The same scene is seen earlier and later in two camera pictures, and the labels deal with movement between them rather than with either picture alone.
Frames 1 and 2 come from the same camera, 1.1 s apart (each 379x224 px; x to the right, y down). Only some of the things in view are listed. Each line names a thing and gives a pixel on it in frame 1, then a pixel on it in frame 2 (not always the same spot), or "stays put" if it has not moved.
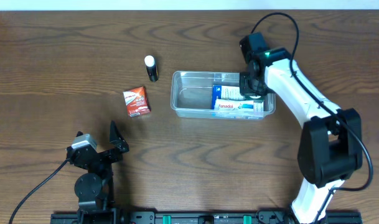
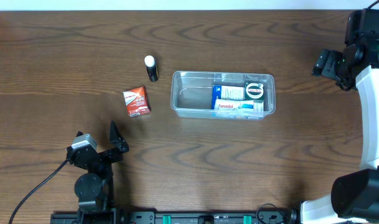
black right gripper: x=246 y=86 -> x=332 y=64
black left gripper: x=105 y=154 stays put
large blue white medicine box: x=225 y=92 stays put
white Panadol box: x=234 y=104 stays put
